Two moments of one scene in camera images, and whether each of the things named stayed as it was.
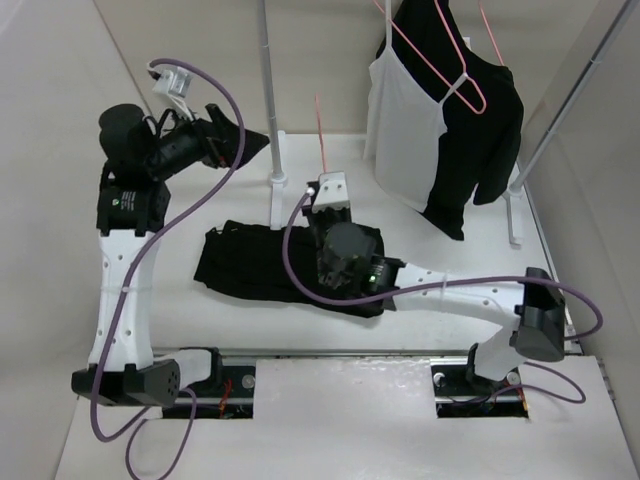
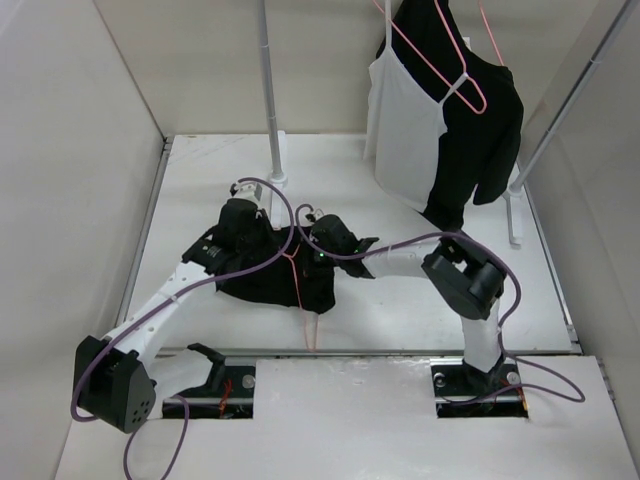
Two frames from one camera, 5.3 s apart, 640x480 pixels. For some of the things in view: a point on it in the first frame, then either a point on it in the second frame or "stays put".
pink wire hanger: x=321 y=136 → x=291 y=257
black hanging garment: x=481 y=108 stays put
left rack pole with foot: x=277 y=179 stays put
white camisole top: x=404 y=126 stays put
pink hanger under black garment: x=490 y=33 stays put
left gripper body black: x=183 y=147 → x=259 y=243
